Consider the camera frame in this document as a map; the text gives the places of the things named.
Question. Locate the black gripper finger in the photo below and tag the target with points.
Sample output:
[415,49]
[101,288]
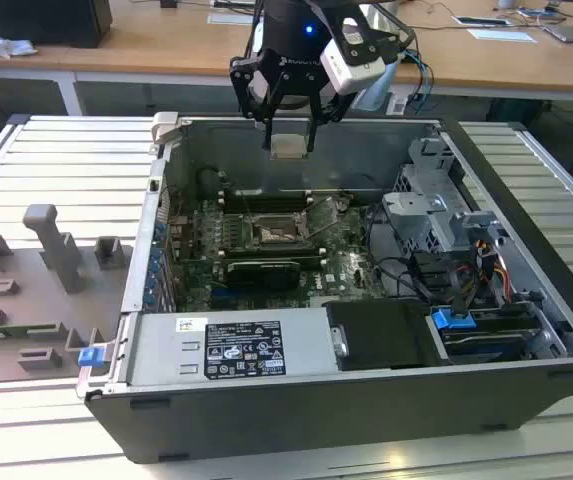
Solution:
[246,85]
[326,107]

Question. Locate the silver CPU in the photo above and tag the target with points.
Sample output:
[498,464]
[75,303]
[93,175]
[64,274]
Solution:
[288,147]

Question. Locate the metal locking lever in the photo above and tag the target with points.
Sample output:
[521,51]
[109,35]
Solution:
[306,205]
[246,206]

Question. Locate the CPU socket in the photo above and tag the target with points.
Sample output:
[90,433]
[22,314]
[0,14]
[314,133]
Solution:
[276,232]

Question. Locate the white power adapter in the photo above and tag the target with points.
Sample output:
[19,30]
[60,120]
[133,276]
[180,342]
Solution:
[398,106]

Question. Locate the wooden desk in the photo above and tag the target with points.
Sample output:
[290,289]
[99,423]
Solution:
[166,50]

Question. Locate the metal drive cage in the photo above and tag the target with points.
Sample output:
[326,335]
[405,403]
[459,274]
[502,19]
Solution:
[416,220]

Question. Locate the green motherboard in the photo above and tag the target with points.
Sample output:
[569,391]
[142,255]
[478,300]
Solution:
[346,265]

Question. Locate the black graphics card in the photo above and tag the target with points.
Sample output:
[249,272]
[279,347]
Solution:
[261,275]

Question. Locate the white paper sheet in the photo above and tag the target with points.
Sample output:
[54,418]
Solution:
[501,35]

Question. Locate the black computer box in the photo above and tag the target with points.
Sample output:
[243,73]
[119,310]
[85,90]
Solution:
[41,20]

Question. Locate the black plastic air shroud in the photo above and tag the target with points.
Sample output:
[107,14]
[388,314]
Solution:
[381,335]

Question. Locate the crumpled white paper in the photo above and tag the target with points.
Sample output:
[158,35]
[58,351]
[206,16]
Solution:
[8,46]

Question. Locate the silver power supply unit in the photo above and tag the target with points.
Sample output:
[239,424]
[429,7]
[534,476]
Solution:
[156,350]

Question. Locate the blue case latch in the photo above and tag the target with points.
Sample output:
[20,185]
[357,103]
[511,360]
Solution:
[90,357]

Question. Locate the grey parts rack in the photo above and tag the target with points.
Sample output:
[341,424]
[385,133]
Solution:
[16,300]

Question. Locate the black open PC case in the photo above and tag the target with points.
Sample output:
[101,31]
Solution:
[266,420]

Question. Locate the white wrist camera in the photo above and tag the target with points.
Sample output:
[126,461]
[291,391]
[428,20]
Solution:
[351,75]

